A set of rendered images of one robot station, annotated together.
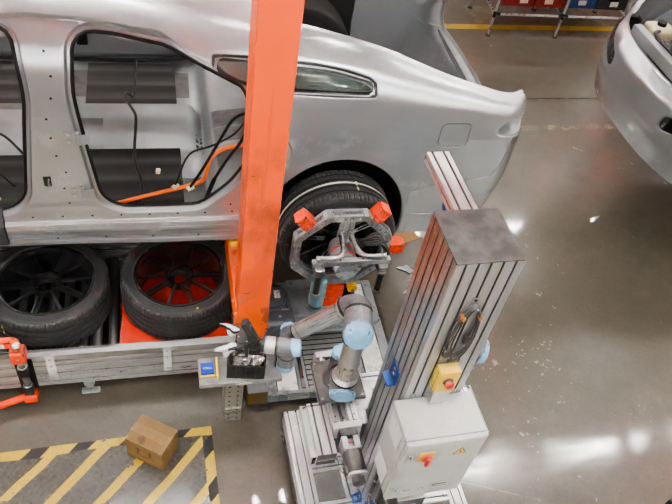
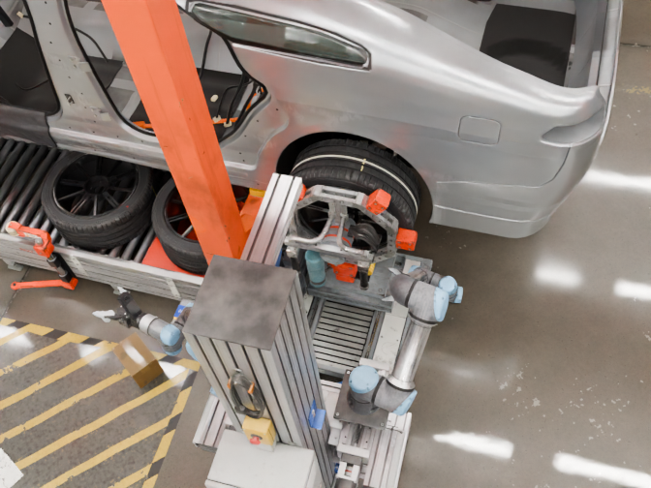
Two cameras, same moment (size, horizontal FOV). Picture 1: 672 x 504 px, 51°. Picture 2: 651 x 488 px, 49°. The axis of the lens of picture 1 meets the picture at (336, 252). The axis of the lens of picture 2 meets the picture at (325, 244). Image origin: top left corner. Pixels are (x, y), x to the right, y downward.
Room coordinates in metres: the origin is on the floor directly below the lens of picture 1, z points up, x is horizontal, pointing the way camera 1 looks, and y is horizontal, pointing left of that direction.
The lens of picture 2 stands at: (1.19, -1.29, 3.69)
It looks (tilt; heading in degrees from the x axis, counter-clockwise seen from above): 56 degrees down; 43
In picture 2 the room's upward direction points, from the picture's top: 8 degrees counter-clockwise
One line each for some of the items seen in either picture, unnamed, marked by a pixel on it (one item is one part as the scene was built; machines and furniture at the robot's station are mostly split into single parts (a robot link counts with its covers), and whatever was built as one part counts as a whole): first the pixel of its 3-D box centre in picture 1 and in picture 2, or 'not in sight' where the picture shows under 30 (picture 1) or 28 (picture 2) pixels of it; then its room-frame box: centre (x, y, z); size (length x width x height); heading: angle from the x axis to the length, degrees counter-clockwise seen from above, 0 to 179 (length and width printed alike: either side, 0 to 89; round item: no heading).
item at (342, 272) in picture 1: (342, 257); (338, 239); (2.62, -0.04, 0.85); 0.21 x 0.14 x 0.14; 20
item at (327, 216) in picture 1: (340, 248); (342, 228); (2.69, -0.02, 0.85); 0.54 x 0.07 x 0.54; 110
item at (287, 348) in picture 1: (288, 347); (164, 332); (1.71, 0.11, 1.21); 0.11 x 0.08 x 0.09; 97
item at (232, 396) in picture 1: (232, 393); not in sight; (2.05, 0.40, 0.21); 0.10 x 0.10 x 0.42; 20
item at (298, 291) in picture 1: (322, 286); (356, 257); (2.85, 0.04, 0.32); 0.40 x 0.30 x 0.28; 110
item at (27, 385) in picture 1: (24, 372); (55, 262); (1.86, 1.47, 0.30); 0.09 x 0.05 x 0.50; 110
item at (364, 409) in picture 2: not in sight; (364, 393); (2.05, -0.59, 0.87); 0.15 x 0.15 x 0.10
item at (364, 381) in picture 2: not in sight; (365, 383); (2.05, -0.60, 0.98); 0.13 x 0.12 x 0.14; 99
